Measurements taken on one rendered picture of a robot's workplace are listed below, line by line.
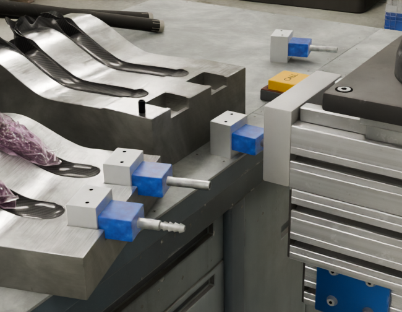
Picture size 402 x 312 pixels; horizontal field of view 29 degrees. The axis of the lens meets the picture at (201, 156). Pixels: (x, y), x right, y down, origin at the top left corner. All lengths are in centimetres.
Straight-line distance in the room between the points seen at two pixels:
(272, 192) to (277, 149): 61
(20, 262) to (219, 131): 41
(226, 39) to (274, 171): 91
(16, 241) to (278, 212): 73
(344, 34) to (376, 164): 101
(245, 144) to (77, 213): 35
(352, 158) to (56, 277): 34
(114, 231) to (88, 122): 31
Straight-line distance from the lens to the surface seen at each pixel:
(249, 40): 173
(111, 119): 112
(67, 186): 98
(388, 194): 81
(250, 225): 140
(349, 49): 168
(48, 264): 86
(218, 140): 116
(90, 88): 123
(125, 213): 88
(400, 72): 78
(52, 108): 119
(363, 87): 76
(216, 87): 125
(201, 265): 128
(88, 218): 88
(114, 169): 96
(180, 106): 116
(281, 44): 157
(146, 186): 96
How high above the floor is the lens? 129
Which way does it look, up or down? 25 degrees down
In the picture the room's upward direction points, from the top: 1 degrees counter-clockwise
